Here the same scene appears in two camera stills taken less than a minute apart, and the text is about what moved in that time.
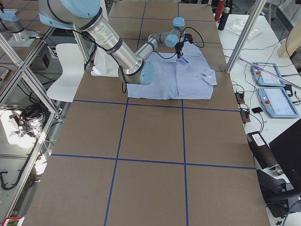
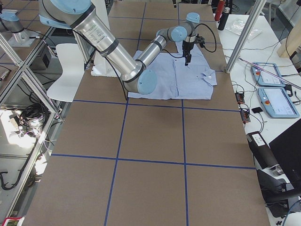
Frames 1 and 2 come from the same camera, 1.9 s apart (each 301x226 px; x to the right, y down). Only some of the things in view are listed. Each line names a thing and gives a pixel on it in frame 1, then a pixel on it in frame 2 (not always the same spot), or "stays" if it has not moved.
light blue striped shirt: (189, 77) stays
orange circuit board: (240, 97) stays
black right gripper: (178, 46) -> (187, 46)
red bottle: (220, 6) stays
